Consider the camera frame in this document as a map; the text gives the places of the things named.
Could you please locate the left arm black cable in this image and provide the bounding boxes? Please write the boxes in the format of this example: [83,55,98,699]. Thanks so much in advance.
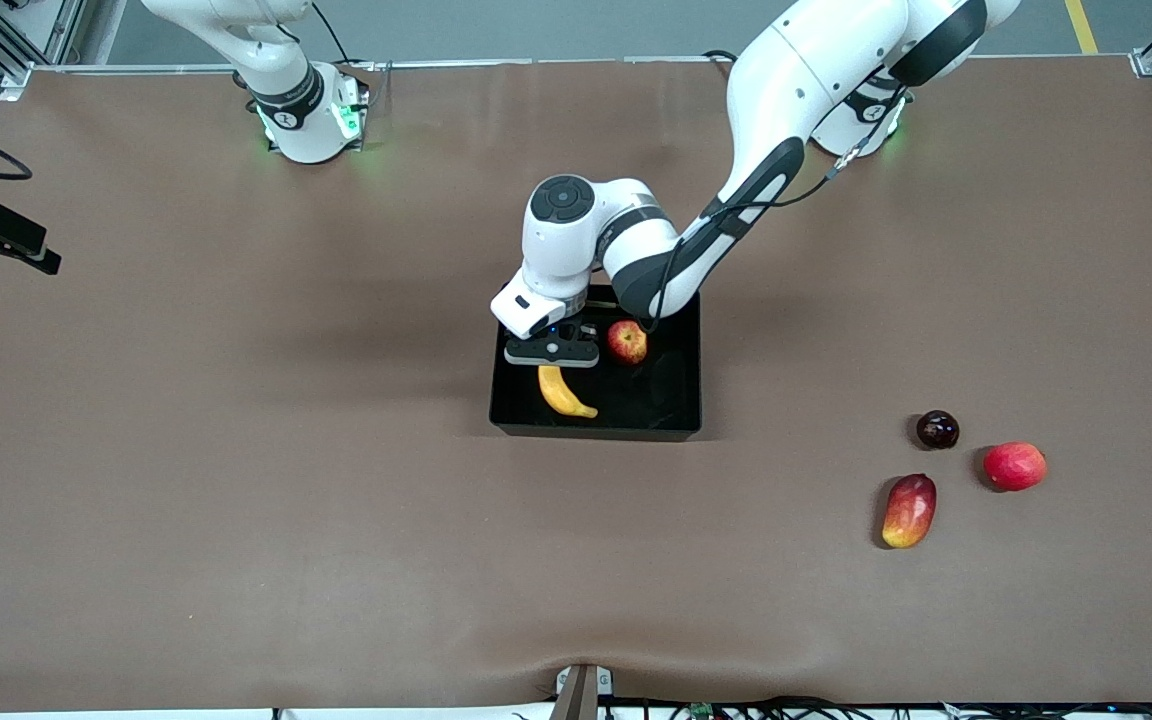
[641,90,909,333]

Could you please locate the yellow banana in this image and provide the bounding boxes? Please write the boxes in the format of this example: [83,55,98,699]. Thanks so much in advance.
[536,366,599,420]

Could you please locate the black plastic rectangular box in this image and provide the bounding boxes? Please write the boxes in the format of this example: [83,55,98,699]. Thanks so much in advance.
[489,283,703,442]

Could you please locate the red yellow streaked apple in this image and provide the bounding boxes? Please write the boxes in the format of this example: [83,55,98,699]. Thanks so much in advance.
[606,320,649,366]

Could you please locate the dark purple plum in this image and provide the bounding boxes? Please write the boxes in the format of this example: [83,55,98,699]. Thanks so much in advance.
[916,409,961,450]

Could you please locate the brown table mat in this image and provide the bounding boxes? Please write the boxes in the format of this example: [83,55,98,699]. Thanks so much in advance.
[0,55,1152,713]

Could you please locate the brown post with bracket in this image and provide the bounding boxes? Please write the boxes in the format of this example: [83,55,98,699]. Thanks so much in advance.
[551,663,617,720]

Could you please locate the red yellow mango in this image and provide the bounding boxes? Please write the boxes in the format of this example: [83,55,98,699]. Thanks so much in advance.
[881,473,938,550]

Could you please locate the plain red round fruit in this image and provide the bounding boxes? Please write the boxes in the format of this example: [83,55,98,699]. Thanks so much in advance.
[983,441,1048,492]

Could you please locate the aluminium frame structure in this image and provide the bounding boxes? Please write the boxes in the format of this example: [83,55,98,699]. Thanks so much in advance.
[0,0,89,103]

